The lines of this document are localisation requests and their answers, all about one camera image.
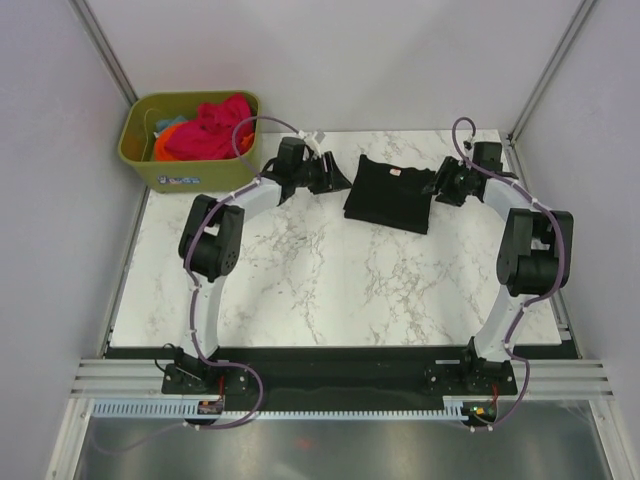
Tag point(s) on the left aluminium frame post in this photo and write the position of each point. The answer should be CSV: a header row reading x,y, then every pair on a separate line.
x,y
98,38

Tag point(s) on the orange t shirt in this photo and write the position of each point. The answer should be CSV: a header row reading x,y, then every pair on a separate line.
x,y
173,143

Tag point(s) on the white slotted cable duct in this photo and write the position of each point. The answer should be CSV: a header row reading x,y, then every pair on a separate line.
x,y
207,410

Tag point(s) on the aluminium frame post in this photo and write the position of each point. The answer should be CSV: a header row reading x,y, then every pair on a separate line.
x,y
98,38
571,33

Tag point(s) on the right aluminium frame post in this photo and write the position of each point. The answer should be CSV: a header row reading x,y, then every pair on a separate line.
x,y
571,33

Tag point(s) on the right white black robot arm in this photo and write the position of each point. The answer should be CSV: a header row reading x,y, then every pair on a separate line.
x,y
533,260

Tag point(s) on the red t shirt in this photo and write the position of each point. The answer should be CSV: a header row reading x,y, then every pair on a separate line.
x,y
212,129

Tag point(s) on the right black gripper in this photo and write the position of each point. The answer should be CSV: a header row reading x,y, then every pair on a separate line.
x,y
448,168

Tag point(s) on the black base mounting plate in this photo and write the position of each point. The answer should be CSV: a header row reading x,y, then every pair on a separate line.
x,y
327,378

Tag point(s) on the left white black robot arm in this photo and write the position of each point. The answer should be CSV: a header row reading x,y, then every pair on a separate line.
x,y
211,239

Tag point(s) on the olive green plastic bin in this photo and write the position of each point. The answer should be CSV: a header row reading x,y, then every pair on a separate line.
x,y
136,144

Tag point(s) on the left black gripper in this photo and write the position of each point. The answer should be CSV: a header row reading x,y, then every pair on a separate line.
x,y
332,181

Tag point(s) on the black t shirt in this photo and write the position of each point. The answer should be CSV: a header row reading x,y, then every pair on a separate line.
x,y
391,196

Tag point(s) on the light blue t shirt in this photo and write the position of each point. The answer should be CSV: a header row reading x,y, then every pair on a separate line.
x,y
163,124

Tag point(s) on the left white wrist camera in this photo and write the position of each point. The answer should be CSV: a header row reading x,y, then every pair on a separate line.
x,y
313,140

